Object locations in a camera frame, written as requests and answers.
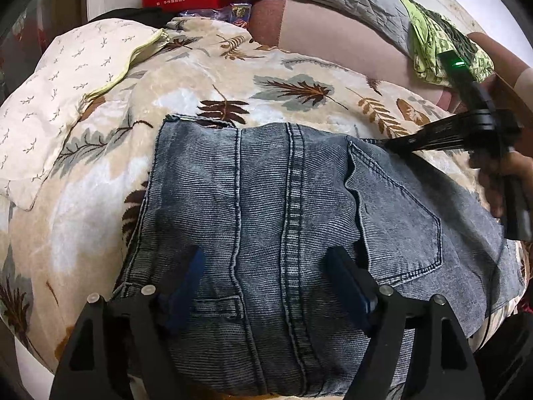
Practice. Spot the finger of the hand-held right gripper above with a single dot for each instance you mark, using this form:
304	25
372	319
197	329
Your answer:
441	135

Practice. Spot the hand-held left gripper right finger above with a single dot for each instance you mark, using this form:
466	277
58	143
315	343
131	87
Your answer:
347	283

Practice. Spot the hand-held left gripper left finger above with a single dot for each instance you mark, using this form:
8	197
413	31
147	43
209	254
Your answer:
187	285

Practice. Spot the blue denim pants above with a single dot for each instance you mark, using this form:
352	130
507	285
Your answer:
270	200

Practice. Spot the person's right hand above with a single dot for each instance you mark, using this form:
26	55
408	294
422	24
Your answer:
489	187

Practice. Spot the green printed cloth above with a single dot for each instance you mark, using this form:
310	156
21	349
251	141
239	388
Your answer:
429	46

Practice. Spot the leaf print blanket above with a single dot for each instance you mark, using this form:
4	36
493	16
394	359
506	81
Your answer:
100	200

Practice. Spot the cream pillow with small sprigs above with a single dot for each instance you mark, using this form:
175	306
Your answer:
54	91

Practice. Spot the purple printed packet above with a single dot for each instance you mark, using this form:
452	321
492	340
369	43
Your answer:
238	11

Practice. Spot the black cloth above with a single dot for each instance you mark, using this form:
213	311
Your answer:
112	14

